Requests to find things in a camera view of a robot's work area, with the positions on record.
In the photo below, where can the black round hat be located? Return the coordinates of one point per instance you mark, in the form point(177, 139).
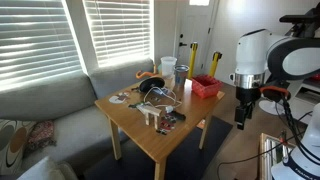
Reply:
point(151, 84)

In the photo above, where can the white charger adapter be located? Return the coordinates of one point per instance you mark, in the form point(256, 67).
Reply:
point(169, 109)

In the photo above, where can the white cushion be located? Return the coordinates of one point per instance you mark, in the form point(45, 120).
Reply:
point(46, 170)

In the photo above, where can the red woven basket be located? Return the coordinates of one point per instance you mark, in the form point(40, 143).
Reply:
point(206, 87)

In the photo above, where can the black clip device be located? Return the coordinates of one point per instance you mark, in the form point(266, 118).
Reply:
point(177, 116)

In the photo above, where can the floral cushion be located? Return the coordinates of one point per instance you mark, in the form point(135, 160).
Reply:
point(41, 135)

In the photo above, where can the orange hook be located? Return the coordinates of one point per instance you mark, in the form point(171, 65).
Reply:
point(141, 74)

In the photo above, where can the black overhead stand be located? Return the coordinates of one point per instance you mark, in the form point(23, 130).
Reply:
point(298, 18)

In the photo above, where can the circle pattern cushion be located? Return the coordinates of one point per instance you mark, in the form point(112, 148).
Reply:
point(13, 146)

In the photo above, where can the white plastic container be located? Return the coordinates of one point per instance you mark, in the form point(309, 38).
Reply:
point(168, 68)

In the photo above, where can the wooden square table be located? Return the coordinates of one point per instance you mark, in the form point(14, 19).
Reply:
point(186, 156)

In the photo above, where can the wooden crate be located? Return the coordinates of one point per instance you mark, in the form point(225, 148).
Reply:
point(266, 156)

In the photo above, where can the narrow white window blind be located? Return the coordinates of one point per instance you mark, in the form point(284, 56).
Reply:
point(120, 30)

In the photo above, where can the grey sofa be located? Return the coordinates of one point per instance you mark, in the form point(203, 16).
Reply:
point(66, 96)

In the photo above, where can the wide white window blind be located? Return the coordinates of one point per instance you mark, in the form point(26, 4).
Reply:
point(33, 40)

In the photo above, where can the small wooden block stand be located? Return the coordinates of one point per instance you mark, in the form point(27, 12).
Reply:
point(154, 111)

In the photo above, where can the white door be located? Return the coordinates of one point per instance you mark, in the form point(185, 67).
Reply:
point(193, 23)

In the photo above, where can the white round floor base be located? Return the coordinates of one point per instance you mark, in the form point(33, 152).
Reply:
point(268, 107)

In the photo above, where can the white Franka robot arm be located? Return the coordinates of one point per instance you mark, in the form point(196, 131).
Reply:
point(253, 50)

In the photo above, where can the yellow stanchion post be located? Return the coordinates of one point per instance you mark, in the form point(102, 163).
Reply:
point(192, 60)
point(214, 65)

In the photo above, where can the red green christmas sticker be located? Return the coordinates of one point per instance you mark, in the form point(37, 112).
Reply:
point(166, 126)

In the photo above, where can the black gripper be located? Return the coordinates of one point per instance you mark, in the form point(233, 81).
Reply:
point(247, 95)

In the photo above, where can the metal tumbler cup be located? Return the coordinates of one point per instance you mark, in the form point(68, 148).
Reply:
point(181, 76)

